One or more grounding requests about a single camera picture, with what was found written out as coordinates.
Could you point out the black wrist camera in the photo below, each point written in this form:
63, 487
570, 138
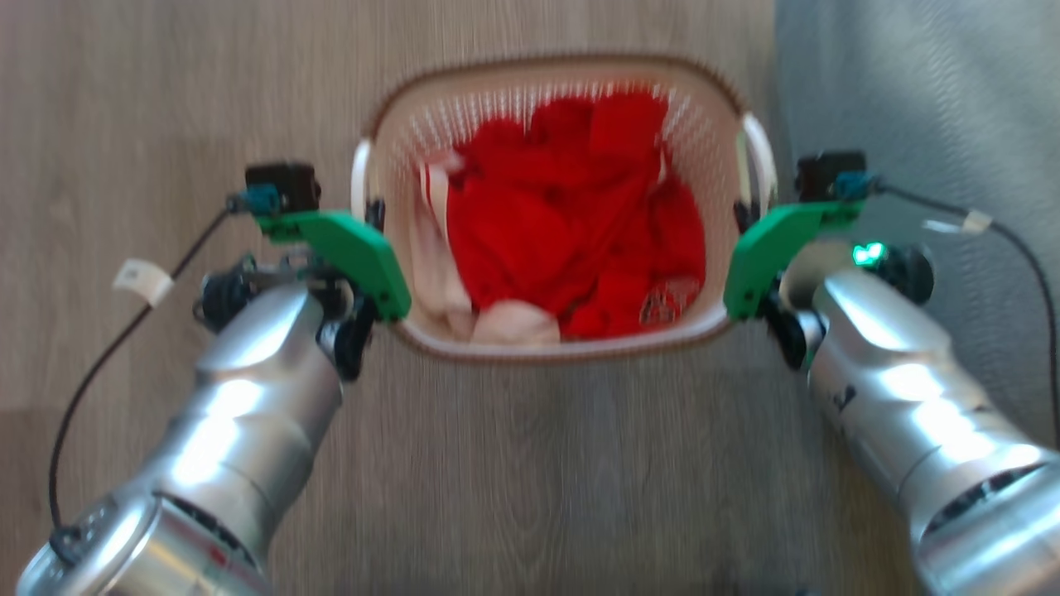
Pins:
283, 186
828, 175

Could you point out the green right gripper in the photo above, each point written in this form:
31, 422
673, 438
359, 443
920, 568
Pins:
766, 244

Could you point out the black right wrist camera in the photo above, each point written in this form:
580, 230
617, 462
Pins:
828, 175

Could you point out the grey fabric sofa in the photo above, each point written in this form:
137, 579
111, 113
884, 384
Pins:
927, 99

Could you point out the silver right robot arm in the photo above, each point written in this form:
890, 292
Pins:
903, 397

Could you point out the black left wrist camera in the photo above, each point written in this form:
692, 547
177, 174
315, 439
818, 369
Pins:
283, 186

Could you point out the red clothing pile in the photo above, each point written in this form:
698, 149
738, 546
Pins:
563, 215

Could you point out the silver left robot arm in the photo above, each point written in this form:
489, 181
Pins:
240, 430

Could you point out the pale pink garment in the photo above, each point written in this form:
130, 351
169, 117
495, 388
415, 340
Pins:
439, 273

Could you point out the beige plastic laundry basket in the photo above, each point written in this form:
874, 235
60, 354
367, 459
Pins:
389, 141

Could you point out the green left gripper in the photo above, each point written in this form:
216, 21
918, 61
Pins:
356, 248

